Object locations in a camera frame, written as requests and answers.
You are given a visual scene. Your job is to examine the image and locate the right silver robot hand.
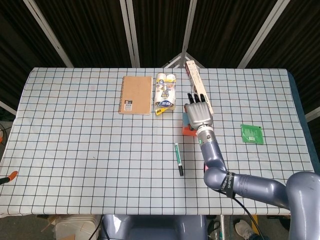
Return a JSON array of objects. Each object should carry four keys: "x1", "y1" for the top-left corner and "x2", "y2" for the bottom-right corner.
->
[{"x1": 184, "y1": 92, "x2": 215, "y2": 133}]

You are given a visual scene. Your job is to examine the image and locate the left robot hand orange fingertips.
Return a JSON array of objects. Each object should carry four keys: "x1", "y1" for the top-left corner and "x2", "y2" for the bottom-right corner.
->
[{"x1": 0, "y1": 131, "x2": 19, "y2": 186}]

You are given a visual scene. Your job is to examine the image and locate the large orange foam block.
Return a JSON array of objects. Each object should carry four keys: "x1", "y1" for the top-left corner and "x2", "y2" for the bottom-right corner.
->
[{"x1": 181, "y1": 124, "x2": 199, "y2": 137}]

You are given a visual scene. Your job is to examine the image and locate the long white cardboard box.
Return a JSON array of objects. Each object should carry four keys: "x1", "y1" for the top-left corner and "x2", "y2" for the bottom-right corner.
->
[{"x1": 185, "y1": 60, "x2": 215, "y2": 116}]

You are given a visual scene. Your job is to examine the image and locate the pack of paper cups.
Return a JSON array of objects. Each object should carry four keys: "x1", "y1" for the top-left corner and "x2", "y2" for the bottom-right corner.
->
[{"x1": 153, "y1": 72, "x2": 177, "y2": 116}]

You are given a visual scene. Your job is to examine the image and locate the green marker pen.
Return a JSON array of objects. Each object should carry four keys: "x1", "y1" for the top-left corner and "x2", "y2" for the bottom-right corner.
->
[{"x1": 174, "y1": 142, "x2": 184, "y2": 177}]

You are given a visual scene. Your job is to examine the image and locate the green sachet packet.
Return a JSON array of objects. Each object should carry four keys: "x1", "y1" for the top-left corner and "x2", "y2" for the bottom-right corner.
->
[{"x1": 240, "y1": 123, "x2": 265, "y2": 145}]

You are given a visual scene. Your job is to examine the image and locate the brown spiral notebook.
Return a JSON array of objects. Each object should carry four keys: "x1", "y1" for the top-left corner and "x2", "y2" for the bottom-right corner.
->
[{"x1": 117, "y1": 75, "x2": 153, "y2": 116}]

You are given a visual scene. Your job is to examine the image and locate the white plastic bin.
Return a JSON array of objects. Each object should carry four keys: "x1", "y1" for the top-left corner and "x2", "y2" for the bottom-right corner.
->
[{"x1": 54, "y1": 215, "x2": 100, "y2": 240}]

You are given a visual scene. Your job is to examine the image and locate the blue checkered tablecloth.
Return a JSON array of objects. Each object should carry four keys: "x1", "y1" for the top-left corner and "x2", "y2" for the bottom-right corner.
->
[{"x1": 0, "y1": 66, "x2": 318, "y2": 218}]

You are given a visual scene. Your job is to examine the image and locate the white metal table leg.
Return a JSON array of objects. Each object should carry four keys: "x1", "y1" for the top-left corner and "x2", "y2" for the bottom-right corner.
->
[{"x1": 219, "y1": 214, "x2": 226, "y2": 240}]

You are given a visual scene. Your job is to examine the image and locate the grey-blue robot torso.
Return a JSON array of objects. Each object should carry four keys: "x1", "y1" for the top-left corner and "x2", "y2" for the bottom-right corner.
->
[{"x1": 99, "y1": 213, "x2": 209, "y2": 240}]

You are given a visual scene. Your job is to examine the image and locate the white sneaker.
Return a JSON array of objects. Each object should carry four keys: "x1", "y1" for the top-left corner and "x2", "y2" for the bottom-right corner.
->
[{"x1": 234, "y1": 219, "x2": 255, "y2": 240}]

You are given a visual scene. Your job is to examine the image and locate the black folding screen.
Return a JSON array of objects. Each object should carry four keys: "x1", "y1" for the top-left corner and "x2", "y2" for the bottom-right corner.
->
[{"x1": 0, "y1": 0, "x2": 320, "y2": 123}]

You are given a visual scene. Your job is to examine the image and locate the black printed arm strap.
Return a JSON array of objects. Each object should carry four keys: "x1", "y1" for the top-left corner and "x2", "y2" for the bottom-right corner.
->
[{"x1": 216, "y1": 171, "x2": 236, "y2": 200}]

